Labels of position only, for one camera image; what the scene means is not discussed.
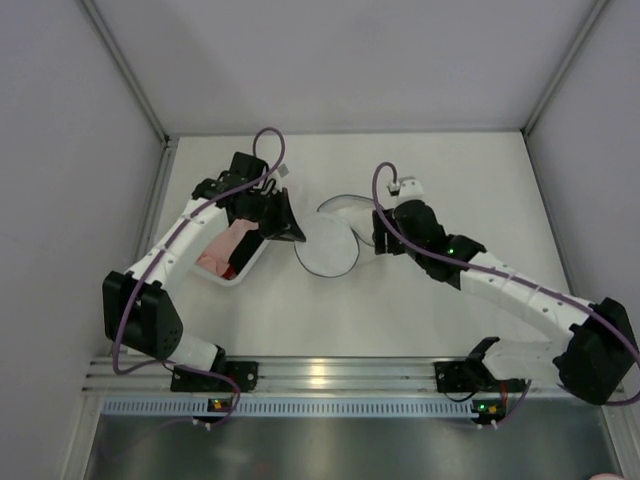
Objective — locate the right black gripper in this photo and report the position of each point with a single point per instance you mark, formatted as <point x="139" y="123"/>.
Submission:
<point x="381" y="232"/>

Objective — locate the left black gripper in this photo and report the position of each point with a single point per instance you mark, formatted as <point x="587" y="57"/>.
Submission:
<point x="279" y="215"/>

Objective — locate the round mesh laundry bag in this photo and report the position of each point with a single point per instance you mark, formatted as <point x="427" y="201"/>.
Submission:
<point x="332" y="249"/>

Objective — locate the white bra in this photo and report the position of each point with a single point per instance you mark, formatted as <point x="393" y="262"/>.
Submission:
<point x="360" y="221"/>

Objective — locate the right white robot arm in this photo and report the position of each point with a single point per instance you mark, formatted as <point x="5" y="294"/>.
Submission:
<point x="589" y="347"/>

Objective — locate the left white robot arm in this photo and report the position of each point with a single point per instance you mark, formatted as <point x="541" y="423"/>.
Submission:
<point x="137" y="306"/>

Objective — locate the black garment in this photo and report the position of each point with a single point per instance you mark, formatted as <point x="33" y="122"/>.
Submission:
<point x="244" y="251"/>

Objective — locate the red garment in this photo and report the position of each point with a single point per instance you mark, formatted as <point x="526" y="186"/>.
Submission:
<point x="229" y="273"/>

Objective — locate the pink garment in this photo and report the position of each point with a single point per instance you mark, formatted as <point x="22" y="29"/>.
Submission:
<point x="215" y="259"/>

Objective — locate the white plastic basket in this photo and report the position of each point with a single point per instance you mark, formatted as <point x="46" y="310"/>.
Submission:
<point x="229" y="282"/>

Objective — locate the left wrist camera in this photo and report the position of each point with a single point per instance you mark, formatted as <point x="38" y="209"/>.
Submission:
<point x="281" y="171"/>

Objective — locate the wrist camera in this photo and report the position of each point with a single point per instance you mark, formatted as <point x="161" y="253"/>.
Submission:
<point x="281" y="171"/>
<point x="405" y="189"/>

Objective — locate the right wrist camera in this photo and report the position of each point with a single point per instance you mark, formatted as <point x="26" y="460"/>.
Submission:
<point x="405" y="189"/>

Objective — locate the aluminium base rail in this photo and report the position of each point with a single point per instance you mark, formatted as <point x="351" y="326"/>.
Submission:
<point x="290" y="375"/>

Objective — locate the slotted cable duct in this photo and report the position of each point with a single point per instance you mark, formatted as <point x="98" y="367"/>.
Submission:
<point x="283" y="407"/>

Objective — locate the left aluminium frame post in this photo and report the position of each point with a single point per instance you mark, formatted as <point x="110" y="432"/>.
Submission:
<point x="123" y="67"/>

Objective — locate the aluminium frame post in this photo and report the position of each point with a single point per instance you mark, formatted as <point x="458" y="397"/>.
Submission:
<point x="578" y="42"/>
<point x="123" y="67"/>

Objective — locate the right aluminium frame post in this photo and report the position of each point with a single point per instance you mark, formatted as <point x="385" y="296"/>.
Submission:
<point x="578" y="42"/>

